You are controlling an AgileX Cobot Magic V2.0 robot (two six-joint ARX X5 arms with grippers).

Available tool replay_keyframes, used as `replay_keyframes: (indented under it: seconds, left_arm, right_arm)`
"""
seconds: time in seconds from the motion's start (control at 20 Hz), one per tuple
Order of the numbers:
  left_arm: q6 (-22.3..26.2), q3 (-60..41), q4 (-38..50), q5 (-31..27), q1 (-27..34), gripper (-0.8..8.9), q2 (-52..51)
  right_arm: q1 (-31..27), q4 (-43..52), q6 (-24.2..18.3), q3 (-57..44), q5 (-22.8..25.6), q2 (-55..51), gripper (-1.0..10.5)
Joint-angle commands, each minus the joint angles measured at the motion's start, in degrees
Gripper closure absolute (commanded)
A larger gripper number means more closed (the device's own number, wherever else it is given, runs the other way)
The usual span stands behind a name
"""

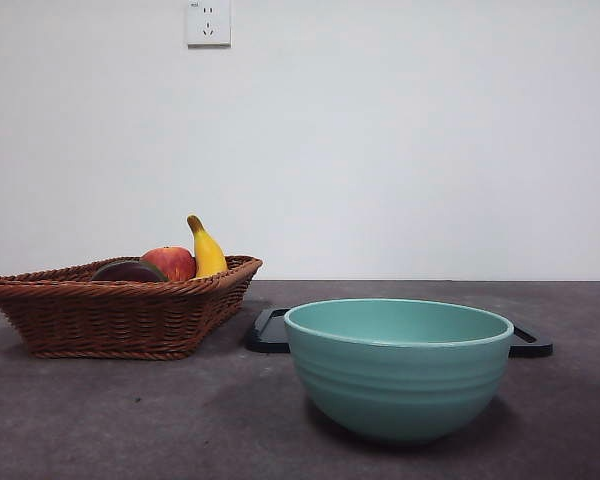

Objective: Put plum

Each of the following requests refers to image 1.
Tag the teal ribbed bowl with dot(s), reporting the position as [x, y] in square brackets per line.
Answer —
[395, 380]

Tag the dark red plum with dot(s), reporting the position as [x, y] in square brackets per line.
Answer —
[122, 272]

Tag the yellow banana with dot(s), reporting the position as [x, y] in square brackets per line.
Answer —
[207, 255]

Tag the black rectangular tray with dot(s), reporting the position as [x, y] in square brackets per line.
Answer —
[265, 345]

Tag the red apple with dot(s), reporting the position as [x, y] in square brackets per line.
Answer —
[172, 262]

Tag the brown wicker basket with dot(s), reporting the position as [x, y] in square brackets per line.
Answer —
[105, 320]

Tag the white wall socket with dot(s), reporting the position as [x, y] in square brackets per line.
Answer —
[209, 25]

